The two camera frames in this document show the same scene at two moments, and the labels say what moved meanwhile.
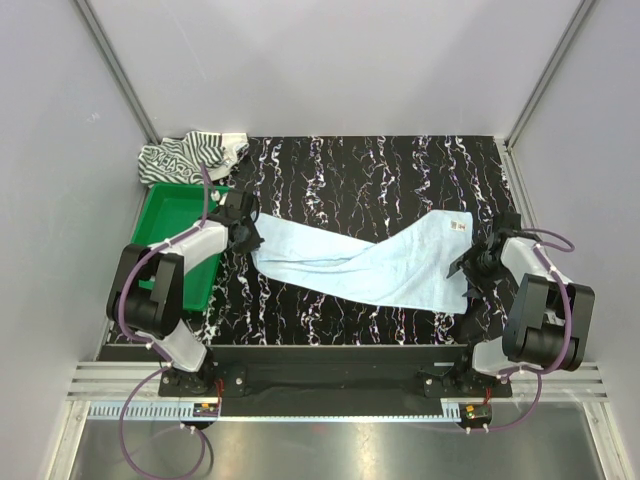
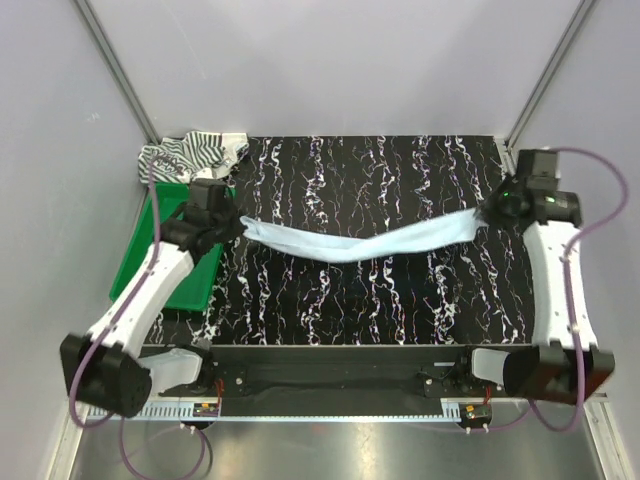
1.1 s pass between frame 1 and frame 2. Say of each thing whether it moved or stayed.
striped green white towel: stayed
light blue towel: moved
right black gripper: moved
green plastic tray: stayed
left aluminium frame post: stayed
